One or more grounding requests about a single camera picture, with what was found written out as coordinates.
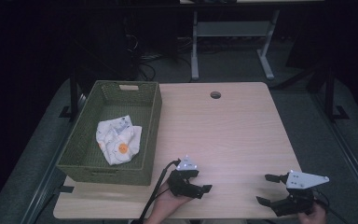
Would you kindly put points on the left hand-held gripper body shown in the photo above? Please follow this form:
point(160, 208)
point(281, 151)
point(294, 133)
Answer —
point(181, 183)

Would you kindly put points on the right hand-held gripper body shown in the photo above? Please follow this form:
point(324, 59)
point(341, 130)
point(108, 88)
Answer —
point(298, 193)

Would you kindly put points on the white printed cloth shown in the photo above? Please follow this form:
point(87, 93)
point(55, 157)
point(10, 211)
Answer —
point(118, 143)

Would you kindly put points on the green woven basket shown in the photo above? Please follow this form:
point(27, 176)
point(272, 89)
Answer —
point(84, 155)

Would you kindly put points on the person's left hand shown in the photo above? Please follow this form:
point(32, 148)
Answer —
point(166, 203)

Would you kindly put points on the person's right hand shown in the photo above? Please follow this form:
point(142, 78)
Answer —
point(315, 216)

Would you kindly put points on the black metal stand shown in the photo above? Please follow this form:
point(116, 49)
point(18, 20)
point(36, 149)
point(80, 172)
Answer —
point(73, 93)
point(331, 93)

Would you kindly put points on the black table clamp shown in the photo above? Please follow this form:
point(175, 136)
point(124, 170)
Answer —
point(64, 189)

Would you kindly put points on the white-framed desk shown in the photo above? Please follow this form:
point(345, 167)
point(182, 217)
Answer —
point(230, 28)

